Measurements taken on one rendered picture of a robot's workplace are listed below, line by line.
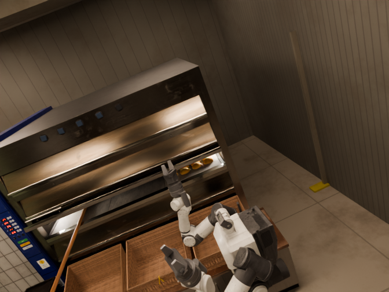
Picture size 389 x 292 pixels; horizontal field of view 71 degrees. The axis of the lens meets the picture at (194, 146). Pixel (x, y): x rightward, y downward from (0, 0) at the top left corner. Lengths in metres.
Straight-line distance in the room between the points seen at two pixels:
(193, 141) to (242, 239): 1.16
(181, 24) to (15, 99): 3.10
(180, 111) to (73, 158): 0.98
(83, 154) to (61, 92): 2.94
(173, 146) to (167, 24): 3.16
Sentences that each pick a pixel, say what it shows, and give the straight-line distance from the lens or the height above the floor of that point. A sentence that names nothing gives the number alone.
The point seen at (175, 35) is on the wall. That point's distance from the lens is 5.18.
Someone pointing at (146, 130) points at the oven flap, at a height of 1.78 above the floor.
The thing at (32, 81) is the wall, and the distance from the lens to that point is 5.39.
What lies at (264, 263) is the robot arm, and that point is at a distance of 1.39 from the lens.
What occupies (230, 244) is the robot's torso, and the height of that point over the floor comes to 1.37.
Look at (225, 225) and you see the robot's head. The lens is 1.43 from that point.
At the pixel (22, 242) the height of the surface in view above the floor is 1.27.
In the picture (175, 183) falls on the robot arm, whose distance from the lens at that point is 1.66.
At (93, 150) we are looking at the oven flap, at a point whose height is 1.79.
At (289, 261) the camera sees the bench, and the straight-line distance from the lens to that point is 2.63.
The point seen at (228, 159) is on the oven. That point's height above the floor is 1.22.
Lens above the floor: 2.36
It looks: 22 degrees down
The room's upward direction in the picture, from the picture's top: 22 degrees counter-clockwise
